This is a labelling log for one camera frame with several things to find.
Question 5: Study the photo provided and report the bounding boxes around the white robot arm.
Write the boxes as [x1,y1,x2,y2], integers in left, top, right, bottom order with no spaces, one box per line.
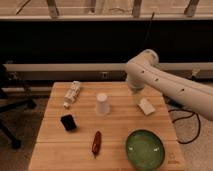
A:
[125,49,213,121]

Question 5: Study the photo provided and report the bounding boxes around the green ceramic plate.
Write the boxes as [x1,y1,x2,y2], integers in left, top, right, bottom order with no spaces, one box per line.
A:
[125,129,165,171]

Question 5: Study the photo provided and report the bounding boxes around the black eraser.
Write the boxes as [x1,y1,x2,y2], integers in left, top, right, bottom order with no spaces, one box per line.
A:
[60,115,77,131]

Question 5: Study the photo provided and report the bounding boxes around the white rectangular block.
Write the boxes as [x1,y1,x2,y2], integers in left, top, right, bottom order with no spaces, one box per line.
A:
[138,98,155,116]

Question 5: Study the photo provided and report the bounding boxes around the red chili pepper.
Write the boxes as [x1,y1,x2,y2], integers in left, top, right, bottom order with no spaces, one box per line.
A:
[92,131,102,156]

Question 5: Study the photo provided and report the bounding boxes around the black office chair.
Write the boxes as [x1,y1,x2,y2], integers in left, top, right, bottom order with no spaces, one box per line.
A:
[0,64,36,149]

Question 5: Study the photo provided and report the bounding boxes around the black cable on floor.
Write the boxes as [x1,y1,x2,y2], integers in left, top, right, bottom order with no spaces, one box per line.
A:
[163,96,202,145]

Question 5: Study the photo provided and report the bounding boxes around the thin black hanging cable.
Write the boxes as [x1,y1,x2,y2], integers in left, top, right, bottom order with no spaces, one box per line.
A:
[142,11,156,52]

